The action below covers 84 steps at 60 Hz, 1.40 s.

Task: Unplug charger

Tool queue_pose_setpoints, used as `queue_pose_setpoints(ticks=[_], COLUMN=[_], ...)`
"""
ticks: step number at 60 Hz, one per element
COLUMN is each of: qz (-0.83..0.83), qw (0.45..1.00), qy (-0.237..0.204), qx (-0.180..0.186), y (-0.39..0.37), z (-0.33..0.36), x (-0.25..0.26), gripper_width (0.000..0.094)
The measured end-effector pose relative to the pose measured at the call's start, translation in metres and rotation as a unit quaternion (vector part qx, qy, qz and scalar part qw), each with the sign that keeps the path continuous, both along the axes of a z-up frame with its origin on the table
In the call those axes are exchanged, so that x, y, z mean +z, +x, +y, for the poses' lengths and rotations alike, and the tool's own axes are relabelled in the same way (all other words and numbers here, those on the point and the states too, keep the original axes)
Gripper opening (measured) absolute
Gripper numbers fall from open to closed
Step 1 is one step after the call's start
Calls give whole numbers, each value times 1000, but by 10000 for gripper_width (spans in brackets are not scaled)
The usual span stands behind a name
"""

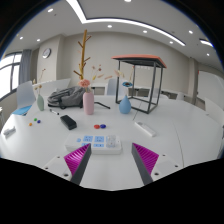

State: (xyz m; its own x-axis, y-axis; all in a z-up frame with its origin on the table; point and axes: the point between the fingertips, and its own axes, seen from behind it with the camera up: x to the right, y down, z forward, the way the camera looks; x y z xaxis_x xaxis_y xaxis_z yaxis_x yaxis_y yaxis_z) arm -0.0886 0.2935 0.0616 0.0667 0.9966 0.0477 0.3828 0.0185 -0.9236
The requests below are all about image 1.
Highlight blue vase with dried flowers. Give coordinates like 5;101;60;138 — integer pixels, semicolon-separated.
114;68;133;115

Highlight small white flat device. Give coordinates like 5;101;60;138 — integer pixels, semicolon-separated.
2;126;17;138

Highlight window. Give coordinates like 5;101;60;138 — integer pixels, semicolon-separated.
0;52;23;101

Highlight round ceiling lights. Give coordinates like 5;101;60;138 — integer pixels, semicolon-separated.
18;0;214;48

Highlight white wall board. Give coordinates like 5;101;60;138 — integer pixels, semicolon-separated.
197;70;224;109

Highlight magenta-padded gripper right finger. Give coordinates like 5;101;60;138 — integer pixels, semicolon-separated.
130;142;184;186

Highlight pink vase with flower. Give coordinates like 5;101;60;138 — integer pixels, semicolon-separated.
78;78;96;116

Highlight white chairs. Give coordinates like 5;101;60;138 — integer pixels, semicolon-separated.
105;77;188;101

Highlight grey curtain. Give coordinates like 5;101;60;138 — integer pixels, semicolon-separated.
18;48;33;85

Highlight black-frame stool with orange top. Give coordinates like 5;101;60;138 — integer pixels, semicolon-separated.
111;54;168;115

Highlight grey backpack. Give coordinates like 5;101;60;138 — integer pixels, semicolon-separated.
47;86;111;110

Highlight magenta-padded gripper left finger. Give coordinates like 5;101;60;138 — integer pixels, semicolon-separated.
43;143;92;186

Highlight round wall clock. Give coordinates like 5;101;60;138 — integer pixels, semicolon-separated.
42;47;52;59

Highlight white chair with blue cushion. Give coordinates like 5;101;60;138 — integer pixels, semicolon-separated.
11;80;37;117

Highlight wooden coat rack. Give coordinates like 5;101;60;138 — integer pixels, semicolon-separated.
73;29;93;81

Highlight white power strip blue sockets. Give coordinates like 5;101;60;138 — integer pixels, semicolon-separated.
64;132;123;156

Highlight black rectangular box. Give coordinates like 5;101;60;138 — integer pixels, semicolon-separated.
59;114;78;131

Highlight white remote control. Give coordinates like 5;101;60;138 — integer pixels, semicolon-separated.
133;120;157;138

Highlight green vase with dried stems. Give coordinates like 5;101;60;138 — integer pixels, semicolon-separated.
32;68;47;112

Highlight white desk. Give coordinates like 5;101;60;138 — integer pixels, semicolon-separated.
203;96;224;127

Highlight long ceiling strip light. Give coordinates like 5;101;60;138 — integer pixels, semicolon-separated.
65;0;187;47

